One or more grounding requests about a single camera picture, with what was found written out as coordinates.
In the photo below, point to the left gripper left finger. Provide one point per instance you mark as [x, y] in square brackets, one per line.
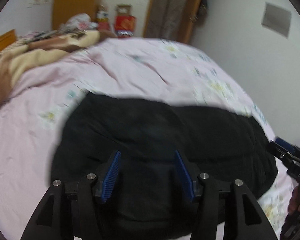
[70, 210]

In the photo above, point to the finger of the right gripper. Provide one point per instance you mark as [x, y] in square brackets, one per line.
[293, 149]
[280, 153]

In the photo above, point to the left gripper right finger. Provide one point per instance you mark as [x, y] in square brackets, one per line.
[243, 216]

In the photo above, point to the black puffer jacket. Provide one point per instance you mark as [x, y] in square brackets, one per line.
[147, 201]

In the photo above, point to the person's right hand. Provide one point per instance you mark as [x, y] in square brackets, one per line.
[293, 202]

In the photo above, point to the pink floral duvet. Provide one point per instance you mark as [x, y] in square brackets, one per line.
[34, 115]

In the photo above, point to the brown cream plush blanket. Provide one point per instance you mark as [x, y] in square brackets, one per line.
[15, 62]

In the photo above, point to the wooden headboard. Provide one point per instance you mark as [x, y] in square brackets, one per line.
[7, 39]

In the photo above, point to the white plastic bag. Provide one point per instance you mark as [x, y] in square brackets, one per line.
[79, 21]

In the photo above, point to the red gift box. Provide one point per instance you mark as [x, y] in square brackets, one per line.
[125, 26]

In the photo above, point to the cardboard box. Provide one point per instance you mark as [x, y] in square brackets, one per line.
[123, 9]

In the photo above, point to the wooden door frame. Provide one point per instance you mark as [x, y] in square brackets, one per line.
[171, 19]

